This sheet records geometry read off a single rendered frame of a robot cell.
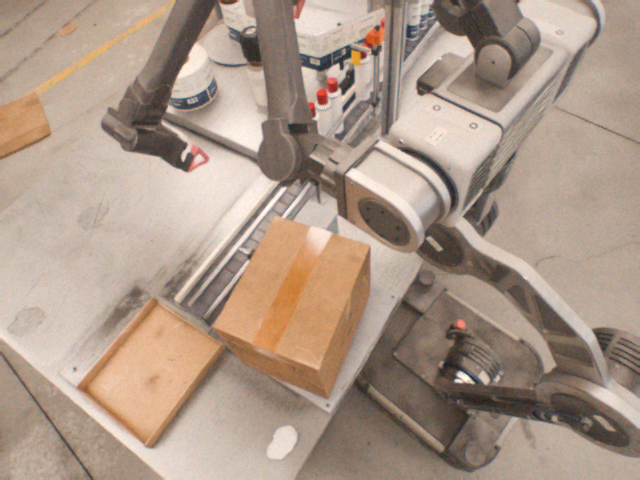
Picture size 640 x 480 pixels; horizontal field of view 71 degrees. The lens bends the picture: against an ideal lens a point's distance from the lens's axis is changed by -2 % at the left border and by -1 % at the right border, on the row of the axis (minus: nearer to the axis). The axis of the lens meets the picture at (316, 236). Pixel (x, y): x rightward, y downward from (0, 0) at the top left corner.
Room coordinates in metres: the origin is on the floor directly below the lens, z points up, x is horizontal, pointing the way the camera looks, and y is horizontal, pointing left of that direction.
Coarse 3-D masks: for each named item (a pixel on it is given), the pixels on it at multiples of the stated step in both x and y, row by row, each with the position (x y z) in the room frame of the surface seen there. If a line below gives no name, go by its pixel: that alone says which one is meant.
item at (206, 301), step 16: (352, 96) 1.26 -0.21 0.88; (352, 112) 1.18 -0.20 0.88; (272, 192) 0.89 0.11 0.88; (288, 192) 0.88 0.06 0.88; (272, 208) 0.83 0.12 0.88; (256, 240) 0.73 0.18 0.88; (224, 256) 0.69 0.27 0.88; (240, 256) 0.68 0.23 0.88; (208, 272) 0.65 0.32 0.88; (224, 272) 0.64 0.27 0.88; (192, 288) 0.61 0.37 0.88; (208, 288) 0.60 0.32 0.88; (224, 288) 0.59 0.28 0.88; (208, 304) 0.55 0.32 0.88
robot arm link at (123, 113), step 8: (120, 104) 0.78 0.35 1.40; (128, 104) 0.77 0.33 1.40; (112, 112) 0.83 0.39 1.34; (120, 112) 0.77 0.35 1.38; (128, 112) 0.76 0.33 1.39; (104, 120) 0.82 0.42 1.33; (112, 120) 0.81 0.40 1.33; (120, 120) 0.77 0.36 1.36; (128, 120) 0.75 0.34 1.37; (104, 128) 0.81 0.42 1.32; (112, 128) 0.79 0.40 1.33; (136, 128) 0.75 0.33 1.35; (112, 136) 0.79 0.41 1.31
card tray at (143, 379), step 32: (160, 320) 0.55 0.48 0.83; (128, 352) 0.47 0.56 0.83; (160, 352) 0.46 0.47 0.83; (192, 352) 0.44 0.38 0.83; (96, 384) 0.40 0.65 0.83; (128, 384) 0.38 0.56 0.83; (160, 384) 0.37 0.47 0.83; (192, 384) 0.35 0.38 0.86; (128, 416) 0.30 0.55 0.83; (160, 416) 0.29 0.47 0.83
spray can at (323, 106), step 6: (318, 90) 1.08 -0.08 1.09; (324, 90) 1.07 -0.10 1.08; (318, 96) 1.06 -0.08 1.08; (324, 96) 1.05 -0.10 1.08; (318, 102) 1.06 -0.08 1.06; (324, 102) 1.05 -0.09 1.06; (330, 102) 1.06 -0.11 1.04; (318, 108) 1.05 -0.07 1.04; (324, 108) 1.04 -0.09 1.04; (330, 108) 1.05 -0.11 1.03; (324, 114) 1.04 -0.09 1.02; (330, 114) 1.05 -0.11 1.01; (324, 120) 1.04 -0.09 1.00; (330, 120) 1.05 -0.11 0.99; (324, 126) 1.04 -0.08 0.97; (330, 126) 1.04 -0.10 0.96; (324, 132) 1.04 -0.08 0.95
